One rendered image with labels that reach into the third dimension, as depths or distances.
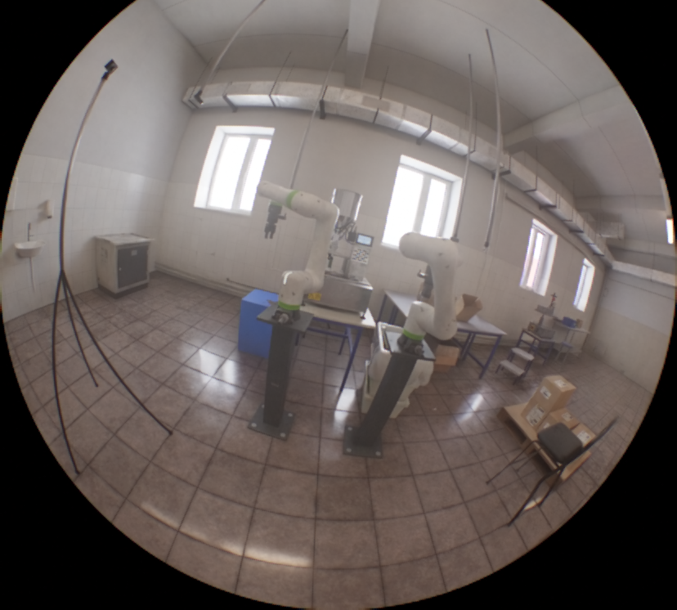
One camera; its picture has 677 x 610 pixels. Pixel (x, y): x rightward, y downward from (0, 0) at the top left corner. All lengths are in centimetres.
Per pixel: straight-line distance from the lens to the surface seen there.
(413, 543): 160
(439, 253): 82
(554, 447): 173
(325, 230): 118
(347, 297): 186
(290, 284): 108
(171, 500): 152
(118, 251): 343
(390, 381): 131
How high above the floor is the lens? 141
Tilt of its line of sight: 10 degrees down
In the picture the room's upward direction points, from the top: 14 degrees clockwise
